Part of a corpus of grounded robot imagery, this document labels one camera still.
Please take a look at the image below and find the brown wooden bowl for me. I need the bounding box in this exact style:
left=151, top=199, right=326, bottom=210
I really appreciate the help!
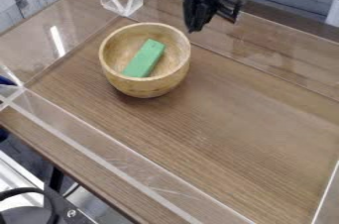
left=98, top=22, right=193, bottom=98

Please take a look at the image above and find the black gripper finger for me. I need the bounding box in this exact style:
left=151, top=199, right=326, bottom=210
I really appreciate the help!
left=183, top=0, right=197, bottom=33
left=195, top=0, right=219, bottom=32

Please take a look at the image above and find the clear acrylic table barrier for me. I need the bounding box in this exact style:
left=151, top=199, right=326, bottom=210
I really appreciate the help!
left=0, top=0, right=339, bottom=224

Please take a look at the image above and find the black cable loop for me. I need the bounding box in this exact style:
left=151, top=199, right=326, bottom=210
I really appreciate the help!
left=0, top=186, right=62, bottom=224

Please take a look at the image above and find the green rectangular block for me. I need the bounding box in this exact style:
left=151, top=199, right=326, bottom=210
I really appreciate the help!
left=122, top=39, right=166, bottom=77

